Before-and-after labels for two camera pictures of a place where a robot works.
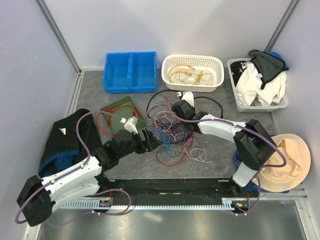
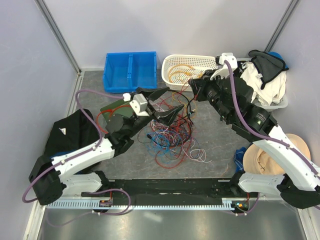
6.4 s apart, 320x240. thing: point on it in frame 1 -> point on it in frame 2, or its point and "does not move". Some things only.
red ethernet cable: [97, 119] does not move
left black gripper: [148, 145] -> [166, 116]
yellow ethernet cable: [180, 64] does not move
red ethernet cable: [111, 111] does not move
